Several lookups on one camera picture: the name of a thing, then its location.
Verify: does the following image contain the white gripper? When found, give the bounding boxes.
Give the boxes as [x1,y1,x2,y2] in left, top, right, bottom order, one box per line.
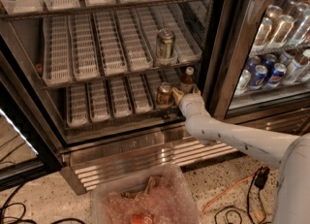
[171,85,210,119]

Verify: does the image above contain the brown bottle white cap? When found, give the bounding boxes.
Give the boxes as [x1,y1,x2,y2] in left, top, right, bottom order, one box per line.
[180,66,194,93]

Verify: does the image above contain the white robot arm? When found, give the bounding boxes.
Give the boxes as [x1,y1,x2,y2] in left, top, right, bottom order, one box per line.
[172,87,310,224]

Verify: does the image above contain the glass fridge door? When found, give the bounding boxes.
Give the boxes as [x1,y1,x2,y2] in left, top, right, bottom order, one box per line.
[207,0,310,122]

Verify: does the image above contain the steel fridge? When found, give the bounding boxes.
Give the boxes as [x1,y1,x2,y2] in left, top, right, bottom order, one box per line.
[0,0,309,194]

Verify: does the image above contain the brown soda can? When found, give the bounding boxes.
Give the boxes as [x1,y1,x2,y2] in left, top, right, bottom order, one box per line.
[156,82,172,108]

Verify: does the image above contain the silver diet can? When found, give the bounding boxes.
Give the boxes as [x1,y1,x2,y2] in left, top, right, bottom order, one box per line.
[235,70,251,94]

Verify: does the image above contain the blue pepsi can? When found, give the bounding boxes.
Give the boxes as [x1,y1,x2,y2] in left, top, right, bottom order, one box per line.
[264,63,287,88]
[248,65,267,89]

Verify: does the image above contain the blue pepsi can rear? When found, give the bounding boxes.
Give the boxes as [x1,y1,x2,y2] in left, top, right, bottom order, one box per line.
[264,63,287,88]

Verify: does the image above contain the clear plastic bin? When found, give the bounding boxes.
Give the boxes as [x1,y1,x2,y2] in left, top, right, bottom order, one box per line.
[91,164,201,224]

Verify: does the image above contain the black power adapter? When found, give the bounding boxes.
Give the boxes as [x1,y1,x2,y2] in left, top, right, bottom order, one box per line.
[254,167,269,190]

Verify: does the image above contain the red cola can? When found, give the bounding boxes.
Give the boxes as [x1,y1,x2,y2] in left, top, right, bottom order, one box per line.
[131,213,154,224]

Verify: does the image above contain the orange extension cable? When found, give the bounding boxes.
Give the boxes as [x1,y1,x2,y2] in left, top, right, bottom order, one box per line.
[199,171,260,219]

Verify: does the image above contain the black cable left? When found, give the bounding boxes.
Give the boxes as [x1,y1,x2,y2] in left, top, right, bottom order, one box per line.
[0,182,85,224]

